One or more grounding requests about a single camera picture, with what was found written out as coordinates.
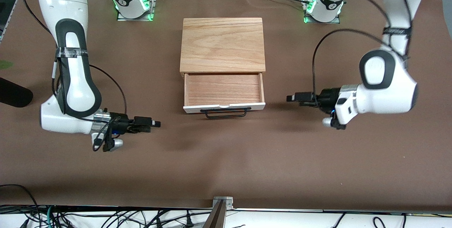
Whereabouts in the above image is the black cylindrical object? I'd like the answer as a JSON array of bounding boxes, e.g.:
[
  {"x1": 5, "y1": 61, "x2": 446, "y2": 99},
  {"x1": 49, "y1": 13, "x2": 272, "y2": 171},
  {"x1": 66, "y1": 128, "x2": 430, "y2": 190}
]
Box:
[{"x1": 0, "y1": 77, "x2": 34, "y2": 108}]

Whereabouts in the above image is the black looped floor cable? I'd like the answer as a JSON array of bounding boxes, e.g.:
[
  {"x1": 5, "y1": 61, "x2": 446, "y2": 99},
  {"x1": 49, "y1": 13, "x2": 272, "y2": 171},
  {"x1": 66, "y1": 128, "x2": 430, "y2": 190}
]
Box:
[{"x1": 0, "y1": 184, "x2": 40, "y2": 228}]

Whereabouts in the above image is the white-fronted wooden drawer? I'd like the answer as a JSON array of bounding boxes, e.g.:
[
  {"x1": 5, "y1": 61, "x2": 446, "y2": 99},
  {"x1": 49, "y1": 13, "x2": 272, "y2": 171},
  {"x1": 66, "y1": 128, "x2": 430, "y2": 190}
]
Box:
[{"x1": 183, "y1": 72, "x2": 266, "y2": 114}]

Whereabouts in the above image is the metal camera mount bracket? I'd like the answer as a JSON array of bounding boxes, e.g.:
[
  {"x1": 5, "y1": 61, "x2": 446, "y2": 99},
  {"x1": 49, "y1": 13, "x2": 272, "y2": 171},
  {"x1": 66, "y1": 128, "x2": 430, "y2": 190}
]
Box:
[{"x1": 202, "y1": 196, "x2": 234, "y2": 228}]

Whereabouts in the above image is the teal cable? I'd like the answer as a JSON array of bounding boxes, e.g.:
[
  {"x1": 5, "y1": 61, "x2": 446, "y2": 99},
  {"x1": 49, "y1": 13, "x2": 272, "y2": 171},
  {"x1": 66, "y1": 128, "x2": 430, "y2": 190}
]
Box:
[{"x1": 42, "y1": 205, "x2": 55, "y2": 228}]

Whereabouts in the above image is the light wooden drawer cabinet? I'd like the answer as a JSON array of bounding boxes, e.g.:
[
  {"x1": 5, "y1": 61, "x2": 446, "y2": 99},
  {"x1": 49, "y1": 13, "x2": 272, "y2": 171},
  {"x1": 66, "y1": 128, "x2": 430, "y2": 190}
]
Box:
[{"x1": 179, "y1": 17, "x2": 266, "y2": 77}]

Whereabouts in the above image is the black cable strap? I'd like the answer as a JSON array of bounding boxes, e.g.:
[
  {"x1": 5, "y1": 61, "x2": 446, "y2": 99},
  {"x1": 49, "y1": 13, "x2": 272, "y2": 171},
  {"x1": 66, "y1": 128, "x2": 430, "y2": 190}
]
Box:
[
  {"x1": 382, "y1": 26, "x2": 413, "y2": 39},
  {"x1": 55, "y1": 47, "x2": 90, "y2": 60}
]

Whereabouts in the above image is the black metal drawer handle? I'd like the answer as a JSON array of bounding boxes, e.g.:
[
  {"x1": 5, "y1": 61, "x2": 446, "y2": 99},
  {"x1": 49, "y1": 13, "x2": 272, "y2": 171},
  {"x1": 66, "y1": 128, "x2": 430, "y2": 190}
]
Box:
[{"x1": 200, "y1": 106, "x2": 252, "y2": 119}]

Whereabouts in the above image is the brown table cover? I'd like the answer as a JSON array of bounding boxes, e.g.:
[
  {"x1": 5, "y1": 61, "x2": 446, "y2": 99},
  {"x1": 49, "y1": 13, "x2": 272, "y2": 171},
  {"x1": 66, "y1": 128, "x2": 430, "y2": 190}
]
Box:
[{"x1": 0, "y1": 0, "x2": 452, "y2": 211}]

